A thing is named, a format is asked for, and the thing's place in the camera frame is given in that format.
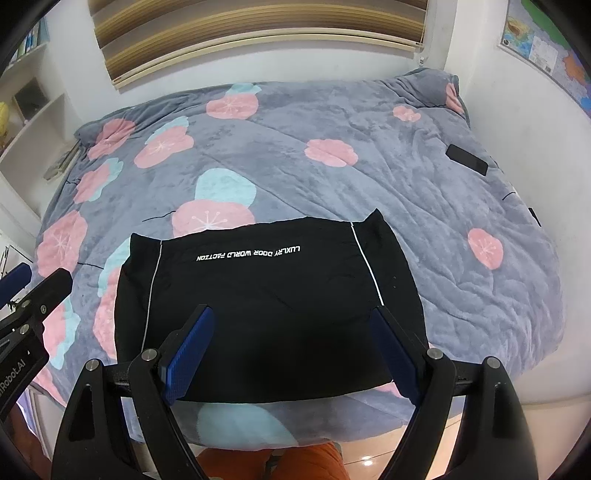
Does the orange cloth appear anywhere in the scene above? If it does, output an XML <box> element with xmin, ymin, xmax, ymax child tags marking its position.
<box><xmin>195</xmin><ymin>440</ymin><xmax>346</xmax><ymax>480</ymax></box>

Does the wooden slat window blind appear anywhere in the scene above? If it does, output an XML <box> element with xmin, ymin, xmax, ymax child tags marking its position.
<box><xmin>90</xmin><ymin>0</ymin><xmax>429</xmax><ymax>89</ymax></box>

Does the row of books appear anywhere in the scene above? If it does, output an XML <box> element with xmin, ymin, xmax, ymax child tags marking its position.
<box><xmin>8</xmin><ymin>19</ymin><xmax>50</xmax><ymax>66</ymax></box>

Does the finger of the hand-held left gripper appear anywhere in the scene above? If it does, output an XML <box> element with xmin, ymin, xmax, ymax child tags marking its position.
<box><xmin>0</xmin><ymin>263</ymin><xmax>34</xmax><ymax>304</ymax></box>
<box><xmin>0</xmin><ymin>268</ymin><xmax>75</xmax><ymax>343</ymax></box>

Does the black hooded jacket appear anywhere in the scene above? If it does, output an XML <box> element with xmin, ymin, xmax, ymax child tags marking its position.
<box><xmin>113</xmin><ymin>208</ymin><xmax>429</xmax><ymax>404</ymax></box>

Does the grey floral blanket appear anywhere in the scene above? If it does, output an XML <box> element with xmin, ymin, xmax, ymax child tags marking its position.
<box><xmin>30</xmin><ymin>67</ymin><xmax>566</xmax><ymax>450</ymax></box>

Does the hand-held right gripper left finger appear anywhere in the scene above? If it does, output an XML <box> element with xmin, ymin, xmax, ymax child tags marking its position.
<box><xmin>51</xmin><ymin>304</ymin><xmax>216</xmax><ymax>480</ymax></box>

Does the white bookshelf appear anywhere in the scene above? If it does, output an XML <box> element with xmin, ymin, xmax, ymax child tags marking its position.
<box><xmin>0</xmin><ymin>18</ymin><xmax>79</xmax><ymax>220</ymax></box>

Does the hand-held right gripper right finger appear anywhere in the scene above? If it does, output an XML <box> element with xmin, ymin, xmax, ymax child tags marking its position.
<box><xmin>370</xmin><ymin>305</ymin><xmax>541</xmax><ymax>480</ymax></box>

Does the colourful wall map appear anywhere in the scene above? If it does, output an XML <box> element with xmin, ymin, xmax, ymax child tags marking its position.
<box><xmin>499</xmin><ymin>0</ymin><xmax>591</xmax><ymax>118</ymax></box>

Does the black smartphone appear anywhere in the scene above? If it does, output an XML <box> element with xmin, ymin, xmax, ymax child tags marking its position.
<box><xmin>445</xmin><ymin>143</ymin><xmax>489</xmax><ymax>176</ymax></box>

